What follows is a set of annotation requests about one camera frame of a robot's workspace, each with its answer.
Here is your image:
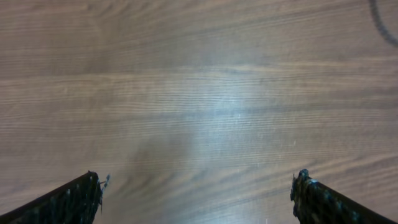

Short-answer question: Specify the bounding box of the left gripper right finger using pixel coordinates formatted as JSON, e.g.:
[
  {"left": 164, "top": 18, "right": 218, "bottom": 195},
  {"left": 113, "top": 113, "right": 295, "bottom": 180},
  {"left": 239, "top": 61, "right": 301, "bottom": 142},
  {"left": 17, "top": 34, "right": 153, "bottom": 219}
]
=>
[{"left": 290, "top": 169, "right": 397, "bottom": 224}]

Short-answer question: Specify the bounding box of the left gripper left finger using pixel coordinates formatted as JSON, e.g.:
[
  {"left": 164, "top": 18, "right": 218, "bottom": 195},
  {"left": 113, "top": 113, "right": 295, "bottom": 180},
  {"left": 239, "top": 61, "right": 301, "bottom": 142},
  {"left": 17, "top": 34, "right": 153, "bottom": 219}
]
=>
[{"left": 1, "top": 171, "right": 109, "bottom": 224}]

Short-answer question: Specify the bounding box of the black usb cable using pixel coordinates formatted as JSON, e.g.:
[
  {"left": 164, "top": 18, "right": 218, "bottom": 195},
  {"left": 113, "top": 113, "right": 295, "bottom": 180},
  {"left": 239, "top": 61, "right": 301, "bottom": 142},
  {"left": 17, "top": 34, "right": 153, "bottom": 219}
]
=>
[{"left": 368, "top": 0, "right": 398, "bottom": 49}]

